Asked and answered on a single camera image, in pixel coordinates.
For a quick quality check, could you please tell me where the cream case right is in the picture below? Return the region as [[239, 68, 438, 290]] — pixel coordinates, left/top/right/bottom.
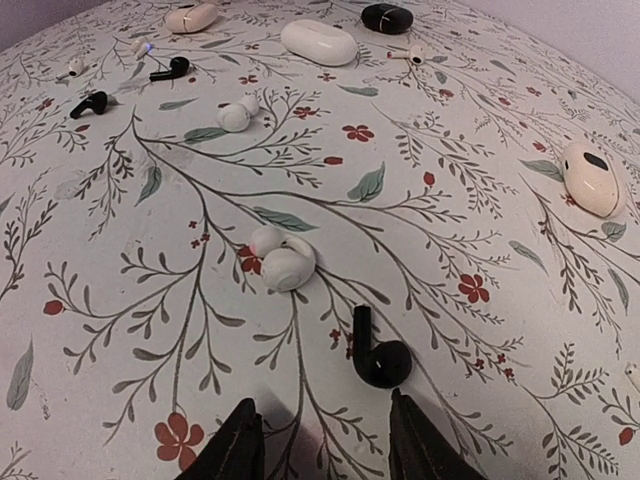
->
[[561, 142, 626, 218]]

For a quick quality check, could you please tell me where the white earbud far left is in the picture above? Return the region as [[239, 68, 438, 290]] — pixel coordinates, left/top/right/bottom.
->
[[56, 58, 85, 81]]

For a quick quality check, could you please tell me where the small black charging case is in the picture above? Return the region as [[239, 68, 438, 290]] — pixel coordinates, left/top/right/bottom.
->
[[361, 3, 414, 35]]

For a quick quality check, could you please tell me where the white earbud centre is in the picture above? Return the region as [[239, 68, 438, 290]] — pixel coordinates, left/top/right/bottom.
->
[[217, 95, 260, 133]]

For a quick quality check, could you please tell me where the cream case left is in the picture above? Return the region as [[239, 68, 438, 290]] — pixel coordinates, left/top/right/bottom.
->
[[165, 3, 219, 34]]

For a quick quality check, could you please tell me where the white oval charging case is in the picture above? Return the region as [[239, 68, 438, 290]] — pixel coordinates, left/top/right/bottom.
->
[[280, 19, 358, 67]]

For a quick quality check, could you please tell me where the white stem earbud far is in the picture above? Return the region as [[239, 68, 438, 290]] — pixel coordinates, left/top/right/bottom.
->
[[387, 44, 426, 65]]

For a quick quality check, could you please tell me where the black earbud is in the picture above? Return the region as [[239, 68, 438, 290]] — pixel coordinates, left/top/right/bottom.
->
[[352, 305, 413, 389], [69, 91, 109, 120], [149, 56, 190, 82]]

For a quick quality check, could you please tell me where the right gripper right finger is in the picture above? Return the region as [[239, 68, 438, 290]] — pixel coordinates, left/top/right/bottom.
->
[[388, 388, 484, 480]]

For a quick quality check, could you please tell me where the cream case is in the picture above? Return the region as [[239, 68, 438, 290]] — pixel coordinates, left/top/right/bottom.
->
[[165, 3, 219, 34], [561, 142, 626, 218]]

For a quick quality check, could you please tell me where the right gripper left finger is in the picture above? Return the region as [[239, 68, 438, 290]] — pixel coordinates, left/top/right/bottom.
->
[[176, 398, 265, 480]]

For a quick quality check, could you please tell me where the white stem earbud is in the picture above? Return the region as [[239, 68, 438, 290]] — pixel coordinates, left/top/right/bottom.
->
[[624, 362, 640, 392], [387, 44, 426, 65]]

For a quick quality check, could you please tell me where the white clip earbud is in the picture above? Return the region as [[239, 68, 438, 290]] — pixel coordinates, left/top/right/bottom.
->
[[249, 226, 316, 293]]

